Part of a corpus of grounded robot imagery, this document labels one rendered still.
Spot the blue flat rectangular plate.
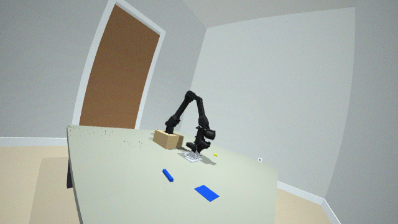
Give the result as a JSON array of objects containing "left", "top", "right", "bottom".
[{"left": 195, "top": 185, "right": 219, "bottom": 202}]

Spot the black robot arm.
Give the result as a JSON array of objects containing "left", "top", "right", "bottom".
[{"left": 164, "top": 90, "right": 216, "bottom": 149}]

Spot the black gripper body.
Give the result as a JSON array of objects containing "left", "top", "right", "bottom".
[{"left": 186, "top": 136, "right": 204, "bottom": 149}]

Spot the blue flat bar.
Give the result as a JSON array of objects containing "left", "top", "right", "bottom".
[{"left": 163, "top": 169, "right": 174, "bottom": 182}]

